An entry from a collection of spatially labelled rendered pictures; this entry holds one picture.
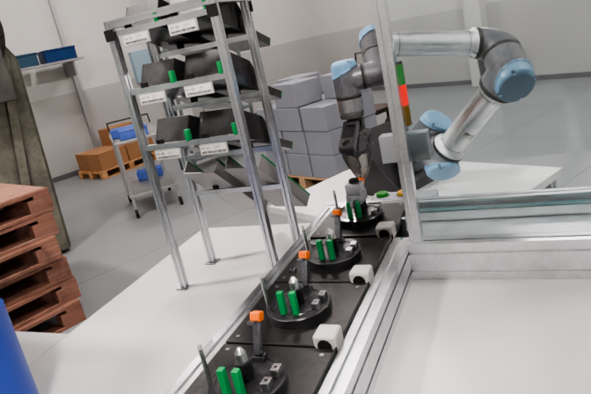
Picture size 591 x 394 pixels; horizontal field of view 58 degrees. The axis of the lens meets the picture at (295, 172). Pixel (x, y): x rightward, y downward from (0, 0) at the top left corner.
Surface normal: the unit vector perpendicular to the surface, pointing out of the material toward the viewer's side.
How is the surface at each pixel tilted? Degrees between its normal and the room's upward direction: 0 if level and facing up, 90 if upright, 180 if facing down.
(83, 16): 90
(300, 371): 0
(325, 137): 90
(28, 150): 90
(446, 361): 0
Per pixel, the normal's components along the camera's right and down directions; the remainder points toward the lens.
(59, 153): 0.64, 0.07
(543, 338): -0.20, -0.95
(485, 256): -0.36, 0.32
